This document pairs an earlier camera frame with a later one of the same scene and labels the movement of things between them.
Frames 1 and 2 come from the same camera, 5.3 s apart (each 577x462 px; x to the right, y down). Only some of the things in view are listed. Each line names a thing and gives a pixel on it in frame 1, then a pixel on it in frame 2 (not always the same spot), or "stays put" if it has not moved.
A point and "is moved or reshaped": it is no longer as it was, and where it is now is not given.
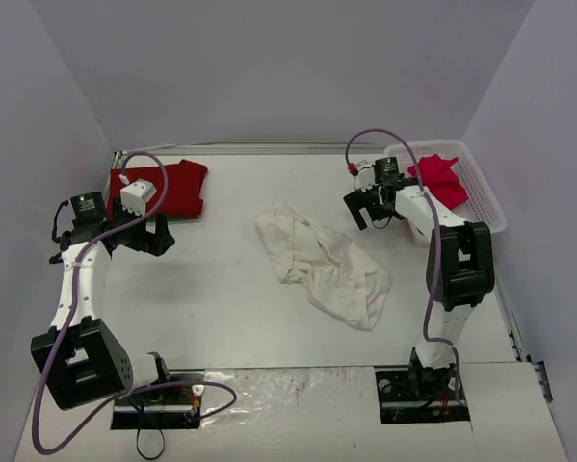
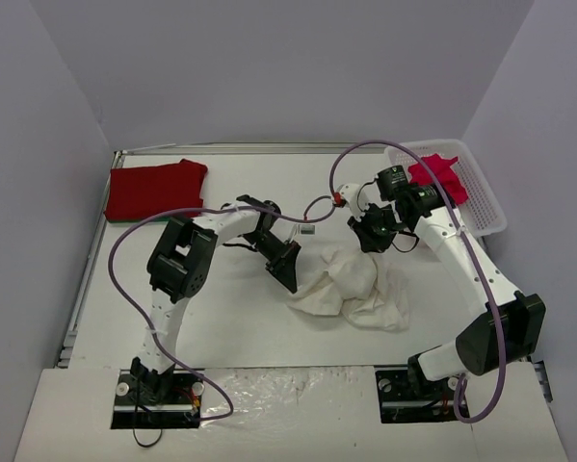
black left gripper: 148,237 → 282,258
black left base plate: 162,408 stays put
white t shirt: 338,278 is moved or reshaped
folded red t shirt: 183,194 stays put
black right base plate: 416,395 stays put
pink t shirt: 437,175 stays put
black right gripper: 365,202 → 372,231
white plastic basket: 482,205 stays put
